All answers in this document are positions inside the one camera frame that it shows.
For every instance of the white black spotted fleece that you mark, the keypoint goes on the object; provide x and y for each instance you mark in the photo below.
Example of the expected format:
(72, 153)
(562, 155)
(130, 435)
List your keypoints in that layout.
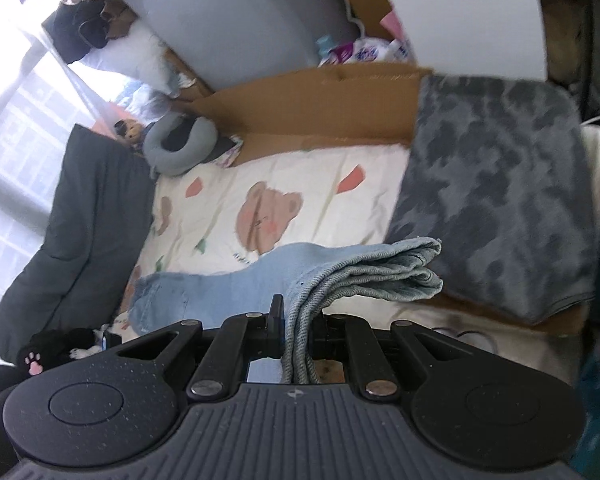
(99, 344)

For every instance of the pink refill pouch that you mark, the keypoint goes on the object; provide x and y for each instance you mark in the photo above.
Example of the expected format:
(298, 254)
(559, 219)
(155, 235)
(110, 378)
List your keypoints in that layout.
(367, 49)

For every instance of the white fluffy pillow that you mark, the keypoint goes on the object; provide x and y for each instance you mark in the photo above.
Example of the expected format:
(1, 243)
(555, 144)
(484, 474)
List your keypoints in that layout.
(140, 55)

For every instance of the grey neck pillow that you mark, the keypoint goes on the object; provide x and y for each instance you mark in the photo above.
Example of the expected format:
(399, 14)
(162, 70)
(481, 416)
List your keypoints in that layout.
(155, 155)

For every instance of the folded brown white clothes stack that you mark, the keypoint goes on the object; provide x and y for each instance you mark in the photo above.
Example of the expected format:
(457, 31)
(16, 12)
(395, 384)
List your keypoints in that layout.
(564, 316)

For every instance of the light blue denim pants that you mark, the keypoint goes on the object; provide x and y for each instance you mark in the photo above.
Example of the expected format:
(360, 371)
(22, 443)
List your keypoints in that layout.
(309, 277)

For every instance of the cream bear print bedsheet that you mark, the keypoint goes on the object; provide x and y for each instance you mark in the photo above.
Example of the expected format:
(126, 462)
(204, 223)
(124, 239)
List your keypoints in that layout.
(213, 220)

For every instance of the grey upright mattress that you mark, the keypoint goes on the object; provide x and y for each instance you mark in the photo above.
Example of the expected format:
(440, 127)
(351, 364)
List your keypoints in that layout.
(231, 42)

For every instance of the folded camouflage cloth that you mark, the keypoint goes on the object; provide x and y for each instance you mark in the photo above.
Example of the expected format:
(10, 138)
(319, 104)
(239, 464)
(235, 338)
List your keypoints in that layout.
(498, 173)

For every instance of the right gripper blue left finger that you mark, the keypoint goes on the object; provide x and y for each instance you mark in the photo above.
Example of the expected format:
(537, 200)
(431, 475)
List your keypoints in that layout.
(226, 352)

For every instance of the small teddy bear toy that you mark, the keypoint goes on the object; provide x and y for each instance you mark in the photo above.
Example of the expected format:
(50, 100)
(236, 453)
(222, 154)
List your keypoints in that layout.
(132, 133)

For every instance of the brown cardboard barrier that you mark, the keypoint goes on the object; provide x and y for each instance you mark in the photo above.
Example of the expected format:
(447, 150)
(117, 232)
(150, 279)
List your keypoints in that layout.
(326, 107)

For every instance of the black clothes pile on sill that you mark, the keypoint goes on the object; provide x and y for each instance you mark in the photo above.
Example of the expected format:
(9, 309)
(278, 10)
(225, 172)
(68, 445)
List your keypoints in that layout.
(77, 29)

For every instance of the dark grey duvet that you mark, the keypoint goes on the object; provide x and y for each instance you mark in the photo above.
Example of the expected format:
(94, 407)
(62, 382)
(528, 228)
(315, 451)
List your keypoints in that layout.
(100, 219)

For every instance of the detergent bottle blue cap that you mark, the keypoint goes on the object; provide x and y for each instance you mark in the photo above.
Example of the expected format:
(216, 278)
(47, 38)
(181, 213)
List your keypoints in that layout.
(324, 45)

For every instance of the black cat paw plush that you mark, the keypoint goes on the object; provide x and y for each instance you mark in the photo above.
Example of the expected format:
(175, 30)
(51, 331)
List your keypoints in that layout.
(50, 349)

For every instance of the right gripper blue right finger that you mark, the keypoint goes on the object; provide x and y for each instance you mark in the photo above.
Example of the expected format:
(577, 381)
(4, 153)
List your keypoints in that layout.
(344, 348)

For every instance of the black garment inside neck pillow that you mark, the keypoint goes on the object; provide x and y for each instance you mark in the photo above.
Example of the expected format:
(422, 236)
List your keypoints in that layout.
(195, 141)

